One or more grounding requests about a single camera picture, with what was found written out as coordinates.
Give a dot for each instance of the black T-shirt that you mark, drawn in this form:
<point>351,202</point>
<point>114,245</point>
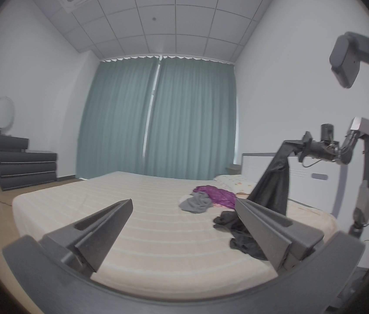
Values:
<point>274,188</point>

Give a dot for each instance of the blue-green curtain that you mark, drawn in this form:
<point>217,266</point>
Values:
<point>194,119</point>
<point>116,119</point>

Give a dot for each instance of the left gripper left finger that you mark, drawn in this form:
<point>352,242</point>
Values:
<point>99,234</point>

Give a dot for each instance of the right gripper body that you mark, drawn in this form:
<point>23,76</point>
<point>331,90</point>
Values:
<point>318,150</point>

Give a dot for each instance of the bed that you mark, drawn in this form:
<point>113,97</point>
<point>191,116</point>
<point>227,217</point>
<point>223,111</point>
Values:
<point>155,214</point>

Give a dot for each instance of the black chest of drawers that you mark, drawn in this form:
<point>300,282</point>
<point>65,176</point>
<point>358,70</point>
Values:
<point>27,170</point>

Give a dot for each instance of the black dressing table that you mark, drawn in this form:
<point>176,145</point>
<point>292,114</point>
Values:
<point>3,141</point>

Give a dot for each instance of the white printed pillow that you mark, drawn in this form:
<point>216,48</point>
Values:
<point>236,183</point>

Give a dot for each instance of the grey garment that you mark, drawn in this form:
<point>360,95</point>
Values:
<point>196,204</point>

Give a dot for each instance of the grey bedside table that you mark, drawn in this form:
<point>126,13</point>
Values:
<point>235,168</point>

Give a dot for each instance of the pink garment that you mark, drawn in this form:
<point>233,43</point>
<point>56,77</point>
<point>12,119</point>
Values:
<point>217,204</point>

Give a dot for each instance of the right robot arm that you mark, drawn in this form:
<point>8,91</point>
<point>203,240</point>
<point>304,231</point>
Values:
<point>366,128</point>

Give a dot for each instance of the purple garment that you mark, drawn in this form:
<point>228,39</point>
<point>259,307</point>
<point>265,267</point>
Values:
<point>218,195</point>

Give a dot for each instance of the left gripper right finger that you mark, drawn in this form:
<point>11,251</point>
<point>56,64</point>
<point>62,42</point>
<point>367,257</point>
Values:
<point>279,240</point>

